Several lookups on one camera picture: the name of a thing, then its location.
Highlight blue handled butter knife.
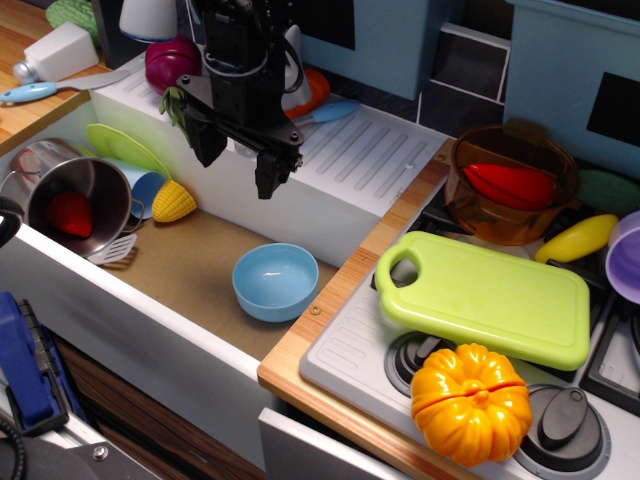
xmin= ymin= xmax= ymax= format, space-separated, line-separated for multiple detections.
xmin=1 ymin=70 xmax=131 ymax=104

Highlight light blue plastic bowl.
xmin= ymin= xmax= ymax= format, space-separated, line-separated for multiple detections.
xmin=232 ymin=243 xmax=320 ymax=323

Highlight white faucet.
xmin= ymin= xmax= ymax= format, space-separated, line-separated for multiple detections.
xmin=281 ymin=25 xmax=312 ymax=111

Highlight black stove knob left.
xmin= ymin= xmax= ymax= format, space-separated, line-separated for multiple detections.
xmin=384 ymin=331 xmax=455 ymax=398

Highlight white salt shaker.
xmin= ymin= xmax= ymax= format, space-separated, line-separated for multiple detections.
xmin=13 ymin=22 xmax=99 ymax=85

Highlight green toy vegetable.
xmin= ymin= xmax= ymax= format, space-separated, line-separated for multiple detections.
xmin=45 ymin=0 xmax=100 ymax=47

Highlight blue tool case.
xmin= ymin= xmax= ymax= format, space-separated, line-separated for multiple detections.
xmin=1 ymin=292 xmax=69 ymax=437

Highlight purple toy onion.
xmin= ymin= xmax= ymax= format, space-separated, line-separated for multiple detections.
xmin=145 ymin=35 xmax=202 ymax=95

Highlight black stove knob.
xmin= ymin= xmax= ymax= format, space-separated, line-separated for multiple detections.
xmin=514 ymin=385 xmax=611 ymax=479
xmin=384 ymin=331 xmax=455 ymax=398

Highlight blue storage bin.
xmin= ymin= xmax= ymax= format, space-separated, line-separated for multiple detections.
xmin=504 ymin=1 xmax=639 ymax=177
xmin=185 ymin=0 xmax=469 ymax=102

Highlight transparent brown plastic pot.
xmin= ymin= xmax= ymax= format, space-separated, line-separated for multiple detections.
xmin=444 ymin=119 xmax=579 ymax=246

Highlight blue storage bin left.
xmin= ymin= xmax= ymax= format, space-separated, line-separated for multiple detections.
xmin=185 ymin=0 xmax=469 ymax=102

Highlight white cup upside down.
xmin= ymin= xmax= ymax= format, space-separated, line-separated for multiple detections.
xmin=119 ymin=0 xmax=178 ymax=43

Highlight orange toy pumpkin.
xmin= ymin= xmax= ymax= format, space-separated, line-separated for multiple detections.
xmin=410 ymin=344 xmax=533 ymax=467

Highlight blue storage bin right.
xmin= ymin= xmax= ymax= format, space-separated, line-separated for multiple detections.
xmin=504 ymin=1 xmax=639 ymax=177

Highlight purple plastic cup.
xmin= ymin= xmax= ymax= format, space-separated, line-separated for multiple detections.
xmin=605 ymin=211 xmax=640 ymax=304

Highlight white slotted spatula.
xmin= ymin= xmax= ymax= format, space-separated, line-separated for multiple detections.
xmin=87 ymin=233 xmax=137 ymax=265

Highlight white sink drainboard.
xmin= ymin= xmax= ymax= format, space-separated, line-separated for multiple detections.
xmin=89 ymin=49 xmax=450 ymax=219

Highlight red toy strawberry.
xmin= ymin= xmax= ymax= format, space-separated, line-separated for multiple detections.
xmin=45 ymin=191 xmax=93 ymax=239

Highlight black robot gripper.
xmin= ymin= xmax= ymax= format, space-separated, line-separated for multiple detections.
xmin=177 ymin=53 xmax=303 ymax=200

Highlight light blue plastic cup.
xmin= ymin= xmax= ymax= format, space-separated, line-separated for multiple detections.
xmin=104 ymin=157 xmax=167 ymax=220

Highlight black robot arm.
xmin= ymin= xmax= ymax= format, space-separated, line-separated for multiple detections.
xmin=177 ymin=1 xmax=304 ymax=200

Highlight green scouring sponge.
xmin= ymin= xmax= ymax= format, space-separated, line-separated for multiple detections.
xmin=578 ymin=169 xmax=639 ymax=215

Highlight blue handled utensil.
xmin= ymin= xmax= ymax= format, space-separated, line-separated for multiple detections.
xmin=293 ymin=99 xmax=360 ymax=127

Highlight stainless steel pot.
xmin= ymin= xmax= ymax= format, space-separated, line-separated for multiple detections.
xmin=1 ymin=138 xmax=139 ymax=258

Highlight black stove knob right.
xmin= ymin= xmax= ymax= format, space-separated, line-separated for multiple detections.
xmin=514 ymin=385 xmax=611 ymax=479

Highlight red toy pepper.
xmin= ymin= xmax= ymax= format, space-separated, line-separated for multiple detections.
xmin=463 ymin=163 xmax=555 ymax=211

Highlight light green plastic plate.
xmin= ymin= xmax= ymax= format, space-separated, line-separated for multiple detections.
xmin=80 ymin=123 xmax=172 ymax=179

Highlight yellow toy corn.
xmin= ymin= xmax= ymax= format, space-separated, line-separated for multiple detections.
xmin=152 ymin=180 xmax=197 ymax=223

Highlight yellow toy banana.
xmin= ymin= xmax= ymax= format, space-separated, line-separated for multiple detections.
xmin=535 ymin=214 xmax=619 ymax=264

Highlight green plastic cutting board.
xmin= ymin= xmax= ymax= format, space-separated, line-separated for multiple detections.
xmin=375 ymin=231 xmax=590 ymax=371

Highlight green toy leaves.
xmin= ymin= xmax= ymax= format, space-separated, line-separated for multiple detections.
xmin=159 ymin=86 xmax=192 ymax=146

